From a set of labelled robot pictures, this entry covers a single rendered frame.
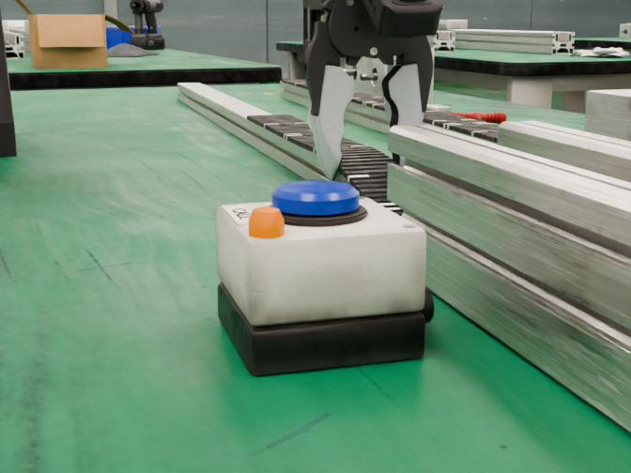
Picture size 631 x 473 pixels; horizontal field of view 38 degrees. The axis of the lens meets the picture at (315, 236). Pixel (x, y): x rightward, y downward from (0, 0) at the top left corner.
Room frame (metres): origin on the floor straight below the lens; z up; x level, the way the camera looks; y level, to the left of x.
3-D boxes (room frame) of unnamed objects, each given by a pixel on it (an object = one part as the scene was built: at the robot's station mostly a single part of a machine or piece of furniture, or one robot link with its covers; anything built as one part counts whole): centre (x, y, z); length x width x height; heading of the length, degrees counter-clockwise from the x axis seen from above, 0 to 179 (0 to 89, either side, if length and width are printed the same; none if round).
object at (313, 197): (0.41, 0.00, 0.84); 0.04 x 0.04 x 0.02
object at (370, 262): (0.41, -0.01, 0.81); 0.10 x 0.08 x 0.06; 106
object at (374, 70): (1.59, -0.13, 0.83); 0.11 x 0.10 x 0.10; 109
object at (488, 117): (1.22, -0.23, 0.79); 0.16 x 0.08 x 0.02; 0
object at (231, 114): (1.22, 0.10, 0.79); 0.96 x 0.04 x 0.03; 16
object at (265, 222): (0.37, 0.02, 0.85); 0.01 x 0.01 x 0.01
